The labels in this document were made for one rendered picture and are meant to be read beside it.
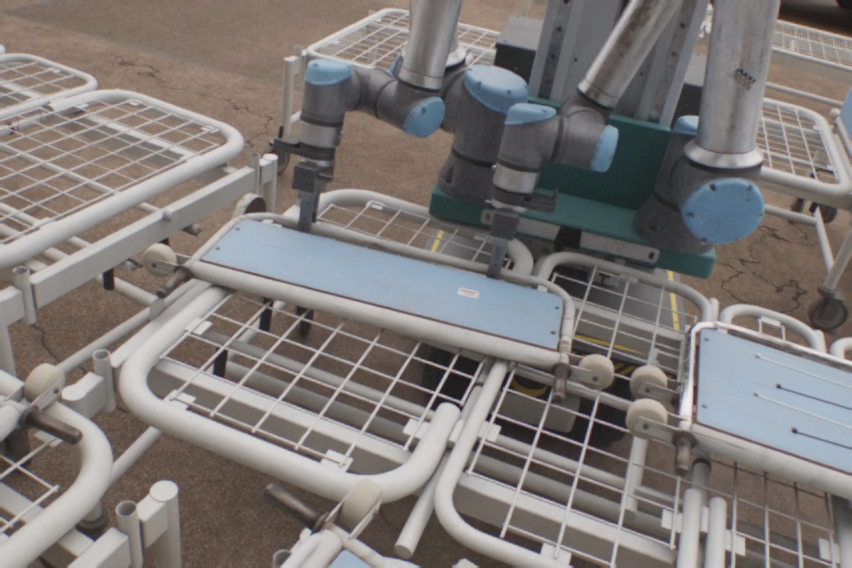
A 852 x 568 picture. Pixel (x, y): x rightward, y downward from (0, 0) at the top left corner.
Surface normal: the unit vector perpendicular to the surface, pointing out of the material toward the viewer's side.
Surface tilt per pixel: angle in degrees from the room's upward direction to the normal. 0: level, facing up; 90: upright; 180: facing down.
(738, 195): 95
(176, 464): 0
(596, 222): 0
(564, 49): 90
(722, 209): 95
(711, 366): 5
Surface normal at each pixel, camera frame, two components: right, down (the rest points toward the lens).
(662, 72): -0.21, 0.50
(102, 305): 0.15, -0.84
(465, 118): -0.66, 0.31
